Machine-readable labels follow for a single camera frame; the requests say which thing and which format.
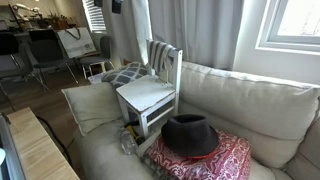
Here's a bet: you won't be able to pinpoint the dark navy fedora hat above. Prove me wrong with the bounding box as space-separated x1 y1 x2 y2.
161 114 220 159

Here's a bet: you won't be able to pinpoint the small white wooden chair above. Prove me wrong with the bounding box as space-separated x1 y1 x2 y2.
115 39 184 139

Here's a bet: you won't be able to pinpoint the grey visitor chair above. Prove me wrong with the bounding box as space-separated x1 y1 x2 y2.
78 35 116 80

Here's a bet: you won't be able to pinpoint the beige fabric sofa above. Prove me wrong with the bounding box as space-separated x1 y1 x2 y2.
70 61 320 180

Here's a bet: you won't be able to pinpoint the black mesh office chair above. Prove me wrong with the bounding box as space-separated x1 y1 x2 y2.
0 31 52 95

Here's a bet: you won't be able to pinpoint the grey white striped cloth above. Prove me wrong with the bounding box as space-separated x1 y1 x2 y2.
147 39 175 75

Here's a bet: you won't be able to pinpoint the grey white lattice pillow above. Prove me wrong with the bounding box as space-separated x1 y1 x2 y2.
101 61 150 90

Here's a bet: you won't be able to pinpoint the yellow black tool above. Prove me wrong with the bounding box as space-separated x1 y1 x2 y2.
124 121 146 145

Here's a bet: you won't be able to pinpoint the clear plastic bottle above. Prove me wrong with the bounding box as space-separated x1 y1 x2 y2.
119 128 140 156

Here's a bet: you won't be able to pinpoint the loose beige cushion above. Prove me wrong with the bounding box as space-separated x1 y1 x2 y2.
61 81 123 137

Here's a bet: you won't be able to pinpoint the black hanging object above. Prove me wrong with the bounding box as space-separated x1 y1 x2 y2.
111 0 124 15

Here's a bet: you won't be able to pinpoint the red patterned pillow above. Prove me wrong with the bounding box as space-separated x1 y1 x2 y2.
144 129 253 180

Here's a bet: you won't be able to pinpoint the white tote bag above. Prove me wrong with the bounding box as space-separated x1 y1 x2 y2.
56 26 97 60

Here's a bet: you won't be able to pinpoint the white window blinds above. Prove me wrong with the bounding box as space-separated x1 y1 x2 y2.
81 0 107 34

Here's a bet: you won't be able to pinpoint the potted plant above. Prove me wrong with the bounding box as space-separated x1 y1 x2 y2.
45 12 78 31

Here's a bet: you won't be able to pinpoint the light wooden table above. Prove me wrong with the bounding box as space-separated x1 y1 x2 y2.
5 106 81 180

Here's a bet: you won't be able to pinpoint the white framed window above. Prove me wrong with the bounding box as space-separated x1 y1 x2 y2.
255 0 320 53

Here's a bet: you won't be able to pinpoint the black floor cable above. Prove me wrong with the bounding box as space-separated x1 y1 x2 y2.
35 115 73 166

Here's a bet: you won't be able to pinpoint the aluminium frame rail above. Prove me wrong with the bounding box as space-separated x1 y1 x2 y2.
0 112 27 180

